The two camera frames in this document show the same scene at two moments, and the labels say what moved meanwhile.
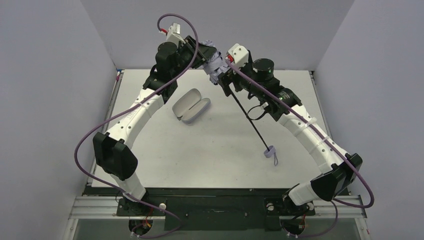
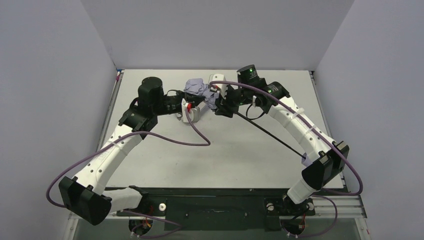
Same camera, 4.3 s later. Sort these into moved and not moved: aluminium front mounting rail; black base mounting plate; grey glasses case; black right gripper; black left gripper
Moved: black left gripper; black right gripper
Not moved: grey glasses case; black base mounting plate; aluminium front mounting rail
